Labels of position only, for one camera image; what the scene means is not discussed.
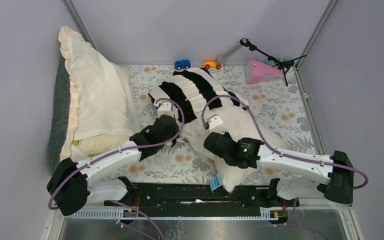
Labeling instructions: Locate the blue white pillow label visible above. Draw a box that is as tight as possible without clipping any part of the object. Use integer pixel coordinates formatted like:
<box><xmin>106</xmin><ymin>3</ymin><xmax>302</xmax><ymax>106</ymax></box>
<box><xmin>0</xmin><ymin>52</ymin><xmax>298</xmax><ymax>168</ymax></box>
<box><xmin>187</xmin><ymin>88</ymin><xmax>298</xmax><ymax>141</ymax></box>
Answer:
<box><xmin>208</xmin><ymin>175</ymin><xmax>222</xmax><ymax>193</ymax></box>

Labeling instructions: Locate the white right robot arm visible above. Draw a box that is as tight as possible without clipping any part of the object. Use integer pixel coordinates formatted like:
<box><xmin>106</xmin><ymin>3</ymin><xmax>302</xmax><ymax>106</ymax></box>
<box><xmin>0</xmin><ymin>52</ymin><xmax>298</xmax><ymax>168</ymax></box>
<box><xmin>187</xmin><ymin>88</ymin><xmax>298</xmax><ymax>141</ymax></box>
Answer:
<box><xmin>203</xmin><ymin>132</ymin><xmax>354</xmax><ymax>206</ymax></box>

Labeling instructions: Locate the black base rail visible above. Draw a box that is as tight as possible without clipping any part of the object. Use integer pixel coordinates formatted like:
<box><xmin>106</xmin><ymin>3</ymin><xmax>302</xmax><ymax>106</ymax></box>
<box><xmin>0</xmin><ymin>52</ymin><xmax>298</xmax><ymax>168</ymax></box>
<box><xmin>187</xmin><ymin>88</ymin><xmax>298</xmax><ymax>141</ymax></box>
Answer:
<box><xmin>104</xmin><ymin>177</ymin><xmax>294</xmax><ymax>219</ymax></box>

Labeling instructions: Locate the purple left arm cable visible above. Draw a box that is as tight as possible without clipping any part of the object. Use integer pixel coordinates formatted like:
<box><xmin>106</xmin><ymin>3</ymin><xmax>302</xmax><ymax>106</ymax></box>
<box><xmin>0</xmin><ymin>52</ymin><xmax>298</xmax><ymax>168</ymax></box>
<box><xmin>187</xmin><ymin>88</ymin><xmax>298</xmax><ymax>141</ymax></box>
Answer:
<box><xmin>47</xmin><ymin>98</ymin><xmax>186</xmax><ymax>211</ymax></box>

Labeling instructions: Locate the yellow orange toy car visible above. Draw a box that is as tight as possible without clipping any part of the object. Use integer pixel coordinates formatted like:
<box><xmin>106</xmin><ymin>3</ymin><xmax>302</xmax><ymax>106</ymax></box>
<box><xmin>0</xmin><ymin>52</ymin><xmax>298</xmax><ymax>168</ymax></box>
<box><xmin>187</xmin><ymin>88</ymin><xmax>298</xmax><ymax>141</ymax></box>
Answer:
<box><xmin>202</xmin><ymin>61</ymin><xmax>223</xmax><ymax>70</ymax></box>

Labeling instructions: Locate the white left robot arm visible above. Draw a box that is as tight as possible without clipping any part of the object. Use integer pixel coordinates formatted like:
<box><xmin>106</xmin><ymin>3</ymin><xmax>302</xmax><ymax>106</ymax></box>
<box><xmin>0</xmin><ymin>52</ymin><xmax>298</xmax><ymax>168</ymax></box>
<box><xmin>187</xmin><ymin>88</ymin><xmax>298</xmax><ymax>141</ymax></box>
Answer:
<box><xmin>46</xmin><ymin>115</ymin><xmax>184</xmax><ymax>216</ymax></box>

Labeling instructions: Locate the cream yellow-trimmed cloth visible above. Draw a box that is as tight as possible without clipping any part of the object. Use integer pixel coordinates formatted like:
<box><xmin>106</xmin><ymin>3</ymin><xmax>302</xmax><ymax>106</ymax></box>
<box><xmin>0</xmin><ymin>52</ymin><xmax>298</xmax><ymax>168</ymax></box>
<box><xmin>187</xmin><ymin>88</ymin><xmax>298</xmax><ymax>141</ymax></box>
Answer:
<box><xmin>70</xmin><ymin>134</ymin><xmax>129</xmax><ymax>162</ymax></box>

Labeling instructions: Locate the blue toy car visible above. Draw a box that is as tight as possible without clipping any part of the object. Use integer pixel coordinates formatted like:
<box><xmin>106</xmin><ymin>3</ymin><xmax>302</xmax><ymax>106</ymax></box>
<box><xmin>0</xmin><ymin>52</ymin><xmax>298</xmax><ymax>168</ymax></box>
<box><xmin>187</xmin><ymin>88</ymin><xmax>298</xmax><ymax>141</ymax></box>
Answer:
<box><xmin>174</xmin><ymin>59</ymin><xmax>192</xmax><ymax>70</ymax></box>

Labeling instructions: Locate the pink plastic toy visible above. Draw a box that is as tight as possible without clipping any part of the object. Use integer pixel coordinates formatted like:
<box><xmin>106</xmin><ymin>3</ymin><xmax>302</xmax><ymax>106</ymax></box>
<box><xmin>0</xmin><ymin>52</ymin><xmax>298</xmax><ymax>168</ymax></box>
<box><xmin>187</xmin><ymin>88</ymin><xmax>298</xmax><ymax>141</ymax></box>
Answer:
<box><xmin>244</xmin><ymin>60</ymin><xmax>284</xmax><ymax>85</ymax></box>

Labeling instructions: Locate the black white striped pillowcase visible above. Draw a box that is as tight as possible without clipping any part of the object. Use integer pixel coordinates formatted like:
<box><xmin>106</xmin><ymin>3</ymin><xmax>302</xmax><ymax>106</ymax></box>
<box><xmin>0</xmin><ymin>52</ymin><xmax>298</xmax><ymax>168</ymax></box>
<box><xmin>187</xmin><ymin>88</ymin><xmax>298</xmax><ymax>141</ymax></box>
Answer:
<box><xmin>148</xmin><ymin>67</ymin><xmax>248</xmax><ymax>124</ymax></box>

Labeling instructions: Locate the white pillow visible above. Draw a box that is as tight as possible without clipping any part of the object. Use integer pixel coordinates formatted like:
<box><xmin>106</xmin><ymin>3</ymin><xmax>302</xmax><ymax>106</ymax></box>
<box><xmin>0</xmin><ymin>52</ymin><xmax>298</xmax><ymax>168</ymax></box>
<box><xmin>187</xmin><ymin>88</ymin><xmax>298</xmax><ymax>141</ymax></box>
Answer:
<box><xmin>178</xmin><ymin>95</ymin><xmax>288</xmax><ymax>193</ymax></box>

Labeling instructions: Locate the cream ruffled pillow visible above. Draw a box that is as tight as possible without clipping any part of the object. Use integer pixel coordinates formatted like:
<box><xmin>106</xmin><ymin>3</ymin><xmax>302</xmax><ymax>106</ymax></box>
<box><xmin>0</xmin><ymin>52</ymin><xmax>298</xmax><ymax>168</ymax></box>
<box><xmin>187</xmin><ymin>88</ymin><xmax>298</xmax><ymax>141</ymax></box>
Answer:
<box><xmin>58</xmin><ymin>26</ymin><xmax>141</xmax><ymax>161</ymax></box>

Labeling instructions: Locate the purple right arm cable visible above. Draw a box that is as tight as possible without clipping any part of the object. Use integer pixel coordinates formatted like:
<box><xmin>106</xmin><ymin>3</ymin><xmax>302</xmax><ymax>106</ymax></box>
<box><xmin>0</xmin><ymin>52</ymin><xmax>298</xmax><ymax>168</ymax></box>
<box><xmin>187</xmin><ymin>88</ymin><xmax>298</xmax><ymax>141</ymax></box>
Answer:
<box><xmin>201</xmin><ymin>95</ymin><xmax>369</xmax><ymax>190</ymax></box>

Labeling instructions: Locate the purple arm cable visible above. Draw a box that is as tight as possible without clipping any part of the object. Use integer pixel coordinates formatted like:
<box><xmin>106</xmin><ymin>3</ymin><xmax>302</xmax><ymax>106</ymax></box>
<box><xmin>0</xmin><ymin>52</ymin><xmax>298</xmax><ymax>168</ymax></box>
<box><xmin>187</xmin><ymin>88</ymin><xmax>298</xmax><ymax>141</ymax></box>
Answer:
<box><xmin>47</xmin><ymin>98</ymin><xmax>186</xmax><ymax>211</ymax></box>
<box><xmin>201</xmin><ymin>95</ymin><xmax>369</xmax><ymax>190</ymax></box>

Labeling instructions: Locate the floral patterned table mat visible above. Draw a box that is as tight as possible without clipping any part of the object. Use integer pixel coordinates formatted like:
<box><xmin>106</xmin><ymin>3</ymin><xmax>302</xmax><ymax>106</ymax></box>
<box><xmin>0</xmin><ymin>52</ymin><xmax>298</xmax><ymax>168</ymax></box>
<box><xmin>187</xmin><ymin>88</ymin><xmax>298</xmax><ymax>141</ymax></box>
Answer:
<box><xmin>108</xmin><ymin>65</ymin><xmax>315</xmax><ymax>184</ymax></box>

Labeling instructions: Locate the dark green cushion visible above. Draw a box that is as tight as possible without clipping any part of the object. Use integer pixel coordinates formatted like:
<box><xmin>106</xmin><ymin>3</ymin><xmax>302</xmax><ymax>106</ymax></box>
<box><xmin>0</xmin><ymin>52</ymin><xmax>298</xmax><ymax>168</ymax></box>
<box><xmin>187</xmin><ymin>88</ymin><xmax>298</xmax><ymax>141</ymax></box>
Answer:
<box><xmin>47</xmin><ymin>57</ymin><xmax>71</xmax><ymax>171</ymax></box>

